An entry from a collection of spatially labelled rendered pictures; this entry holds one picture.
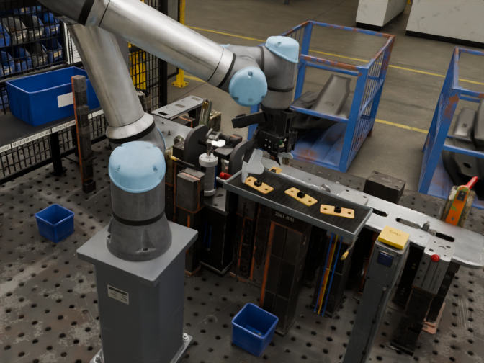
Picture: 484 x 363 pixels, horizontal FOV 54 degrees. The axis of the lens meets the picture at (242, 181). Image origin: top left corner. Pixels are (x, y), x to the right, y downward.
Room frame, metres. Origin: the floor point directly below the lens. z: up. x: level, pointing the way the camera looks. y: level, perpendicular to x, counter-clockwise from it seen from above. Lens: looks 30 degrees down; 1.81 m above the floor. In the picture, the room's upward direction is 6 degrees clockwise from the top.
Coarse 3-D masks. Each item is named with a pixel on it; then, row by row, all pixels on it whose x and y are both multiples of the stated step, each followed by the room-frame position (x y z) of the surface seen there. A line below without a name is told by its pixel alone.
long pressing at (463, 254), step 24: (168, 120) 1.81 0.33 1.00; (168, 144) 1.59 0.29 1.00; (216, 144) 1.63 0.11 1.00; (264, 168) 1.48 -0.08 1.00; (288, 168) 1.50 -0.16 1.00; (336, 192) 1.36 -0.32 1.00; (360, 192) 1.37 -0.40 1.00; (408, 216) 1.26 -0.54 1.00; (456, 240) 1.15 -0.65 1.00; (480, 240) 1.16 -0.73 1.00; (480, 264) 1.04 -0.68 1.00
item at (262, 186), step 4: (252, 180) 1.10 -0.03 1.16; (256, 180) 1.09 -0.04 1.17; (248, 184) 1.08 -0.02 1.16; (252, 184) 1.08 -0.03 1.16; (256, 184) 1.08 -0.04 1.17; (260, 184) 1.08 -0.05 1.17; (264, 184) 1.09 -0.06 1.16; (256, 188) 1.06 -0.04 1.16; (260, 188) 1.07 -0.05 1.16; (264, 188) 1.07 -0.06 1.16; (268, 188) 1.07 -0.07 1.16; (272, 188) 1.07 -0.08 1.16; (264, 192) 1.05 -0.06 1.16; (268, 192) 1.05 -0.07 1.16
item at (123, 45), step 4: (116, 36) 1.81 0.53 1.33; (120, 40) 1.83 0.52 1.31; (124, 40) 1.84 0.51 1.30; (120, 44) 1.83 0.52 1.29; (124, 44) 1.84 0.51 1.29; (120, 48) 1.82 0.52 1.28; (124, 48) 1.84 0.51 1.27; (124, 52) 1.84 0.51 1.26; (128, 52) 1.86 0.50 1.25; (124, 56) 1.84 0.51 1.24; (128, 56) 1.86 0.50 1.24; (128, 60) 1.86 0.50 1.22; (128, 64) 1.86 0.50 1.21; (128, 68) 1.86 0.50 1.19
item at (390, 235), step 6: (384, 228) 0.94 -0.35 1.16; (390, 228) 0.94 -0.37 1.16; (384, 234) 0.92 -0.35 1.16; (390, 234) 0.92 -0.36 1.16; (396, 234) 0.92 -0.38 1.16; (402, 234) 0.92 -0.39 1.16; (408, 234) 0.93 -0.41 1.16; (378, 240) 0.91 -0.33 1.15; (384, 240) 0.90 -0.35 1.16; (390, 240) 0.90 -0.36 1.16; (396, 240) 0.90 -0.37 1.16; (402, 240) 0.90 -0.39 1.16; (396, 246) 0.88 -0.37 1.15; (402, 246) 0.88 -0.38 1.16
